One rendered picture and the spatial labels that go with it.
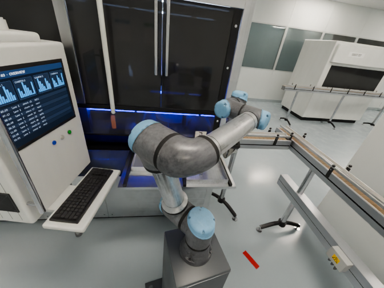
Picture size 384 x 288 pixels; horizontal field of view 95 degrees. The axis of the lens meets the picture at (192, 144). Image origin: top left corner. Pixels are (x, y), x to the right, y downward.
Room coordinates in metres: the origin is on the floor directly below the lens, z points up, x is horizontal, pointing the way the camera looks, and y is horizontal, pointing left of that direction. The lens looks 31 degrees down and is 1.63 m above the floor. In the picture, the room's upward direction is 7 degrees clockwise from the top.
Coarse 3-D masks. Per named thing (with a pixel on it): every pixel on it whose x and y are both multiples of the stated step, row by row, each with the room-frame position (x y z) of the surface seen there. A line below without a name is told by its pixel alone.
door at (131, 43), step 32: (128, 0) 1.11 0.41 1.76; (160, 0) 1.13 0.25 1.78; (96, 32) 1.07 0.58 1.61; (128, 32) 1.10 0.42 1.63; (160, 32) 1.14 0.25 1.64; (96, 64) 1.07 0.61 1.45; (128, 64) 1.10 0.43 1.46; (160, 64) 1.14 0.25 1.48; (96, 96) 1.06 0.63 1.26; (128, 96) 1.10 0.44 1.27; (160, 96) 1.14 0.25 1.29
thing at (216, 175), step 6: (216, 168) 0.98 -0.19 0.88; (222, 168) 0.96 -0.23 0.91; (198, 174) 0.89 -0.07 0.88; (204, 174) 0.89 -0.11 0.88; (210, 174) 0.90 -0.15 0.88; (216, 174) 0.91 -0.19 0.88; (222, 174) 0.92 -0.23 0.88; (186, 180) 0.80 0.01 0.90; (192, 180) 0.80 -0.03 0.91; (198, 180) 0.80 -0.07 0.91; (204, 180) 0.81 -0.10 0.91; (210, 180) 0.82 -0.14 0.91; (216, 180) 0.82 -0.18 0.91; (222, 180) 0.83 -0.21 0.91; (228, 180) 0.84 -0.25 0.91
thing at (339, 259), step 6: (336, 246) 0.73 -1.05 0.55; (330, 252) 0.71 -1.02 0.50; (336, 252) 0.69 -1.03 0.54; (342, 252) 0.70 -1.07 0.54; (330, 258) 0.69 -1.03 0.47; (336, 258) 0.67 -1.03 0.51; (342, 258) 0.65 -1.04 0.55; (348, 258) 0.66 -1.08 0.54; (336, 264) 0.65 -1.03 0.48; (342, 264) 0.63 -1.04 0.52; (348, 264) 0.62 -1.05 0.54; (342, 270) 0.61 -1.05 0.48
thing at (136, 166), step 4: (136, 156) 1.00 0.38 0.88; (136, 160) 0.95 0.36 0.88; (140, 160) 0.96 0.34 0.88; (132, 164) 0.87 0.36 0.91; (136, 164) 0.91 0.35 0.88; (140, 164) 0.92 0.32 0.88; (132, 168) 0.84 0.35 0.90; (136, 168) 0.85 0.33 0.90; (140, 168) 0.85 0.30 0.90; (144, 168) 0.86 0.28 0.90
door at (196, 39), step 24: (192, 24) 1.17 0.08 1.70; (216, 24) 1.19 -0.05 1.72; (192, 48) 1.17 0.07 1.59; (216, 48) 1.20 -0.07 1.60; (168, 72) 1.14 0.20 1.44; (192, 72) 1.17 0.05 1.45; (216, 72) 1.20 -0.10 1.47; (168, 96) 1.15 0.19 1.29; (192, 96) 1.17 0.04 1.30; (216, 96) 1.20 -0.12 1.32
